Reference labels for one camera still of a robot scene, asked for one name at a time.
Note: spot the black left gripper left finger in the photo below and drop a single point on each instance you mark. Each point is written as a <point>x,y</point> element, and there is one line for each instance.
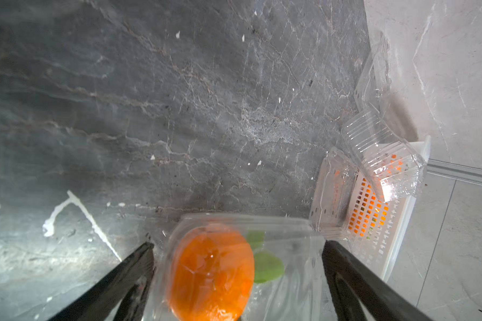
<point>126,287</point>

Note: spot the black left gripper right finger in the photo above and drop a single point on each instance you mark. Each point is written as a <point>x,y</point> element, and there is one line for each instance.
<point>354,289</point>

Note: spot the clear plastic container back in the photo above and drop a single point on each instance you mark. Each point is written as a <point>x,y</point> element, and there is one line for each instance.
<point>288,273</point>

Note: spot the clear plastic container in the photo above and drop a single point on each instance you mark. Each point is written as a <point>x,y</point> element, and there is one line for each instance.
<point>288,273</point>
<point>343,200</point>
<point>381,138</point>

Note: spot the clear plastic container front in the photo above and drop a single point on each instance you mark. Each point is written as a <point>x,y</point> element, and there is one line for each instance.
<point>343,200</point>

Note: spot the orange three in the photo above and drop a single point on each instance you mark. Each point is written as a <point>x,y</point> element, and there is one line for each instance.
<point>212,275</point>

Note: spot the white perforated plastic basket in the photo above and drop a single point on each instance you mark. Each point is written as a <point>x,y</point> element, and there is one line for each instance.
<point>380,250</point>

